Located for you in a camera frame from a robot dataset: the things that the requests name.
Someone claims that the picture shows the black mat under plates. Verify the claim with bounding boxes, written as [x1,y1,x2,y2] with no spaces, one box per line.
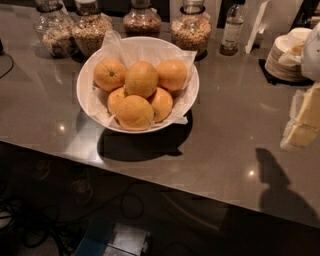
[258,59,313,87]

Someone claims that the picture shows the black cable on table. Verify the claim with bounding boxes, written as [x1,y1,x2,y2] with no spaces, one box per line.
[0,52,15,80]

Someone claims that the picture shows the white paper bowl liner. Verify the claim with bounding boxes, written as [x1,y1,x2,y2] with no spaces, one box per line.
[86,28,198,131]

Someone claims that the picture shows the orange front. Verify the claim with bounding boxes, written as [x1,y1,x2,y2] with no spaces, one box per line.
[116,95,154,131]

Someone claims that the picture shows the orange top right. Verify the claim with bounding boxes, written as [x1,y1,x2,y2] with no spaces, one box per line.
[156,59,188,91]

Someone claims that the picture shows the orange top left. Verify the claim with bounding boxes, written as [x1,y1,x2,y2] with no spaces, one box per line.
[93,58,127,92]

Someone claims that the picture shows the glass cereal jar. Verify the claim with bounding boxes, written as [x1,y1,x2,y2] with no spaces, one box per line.
[170,0,212,56]
[123,0,162,37]
[72,0,113,57]
[34,0,78,58]

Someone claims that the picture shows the orange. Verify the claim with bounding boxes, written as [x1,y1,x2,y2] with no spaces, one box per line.
[148,88,173,123]
[93,58,127,92]
[156,59,188,91]
[116,95,154,131]
[125,61,158,98]

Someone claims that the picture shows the orange small middle left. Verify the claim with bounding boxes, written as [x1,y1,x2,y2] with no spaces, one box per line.
[107,87,127,115]

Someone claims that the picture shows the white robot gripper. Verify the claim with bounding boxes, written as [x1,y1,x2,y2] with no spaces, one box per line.
[280,22,320,151]

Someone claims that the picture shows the white sign stand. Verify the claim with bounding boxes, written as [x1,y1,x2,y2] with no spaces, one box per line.
[245,0,270,54]

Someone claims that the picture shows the white ceramic bowl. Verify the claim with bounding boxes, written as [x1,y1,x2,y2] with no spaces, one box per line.
[76,35,200,135]

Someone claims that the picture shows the orange center top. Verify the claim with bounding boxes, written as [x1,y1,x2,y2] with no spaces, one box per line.
[125,61,158,98]

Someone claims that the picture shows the blue and grey floor box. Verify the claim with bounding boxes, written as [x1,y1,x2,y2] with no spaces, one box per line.
[74,222,151,256]

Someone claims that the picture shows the glass cereal jar far left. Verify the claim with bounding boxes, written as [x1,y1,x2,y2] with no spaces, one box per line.
[34,0,78,58]

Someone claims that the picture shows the orange right lower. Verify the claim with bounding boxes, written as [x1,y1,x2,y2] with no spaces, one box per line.
[148,88,173,123]

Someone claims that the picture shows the stack of white plates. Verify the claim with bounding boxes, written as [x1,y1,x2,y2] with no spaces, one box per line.
[265,35,305,82]

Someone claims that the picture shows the black floor cables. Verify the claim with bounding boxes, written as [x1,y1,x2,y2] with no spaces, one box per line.
[0,181,146,256]

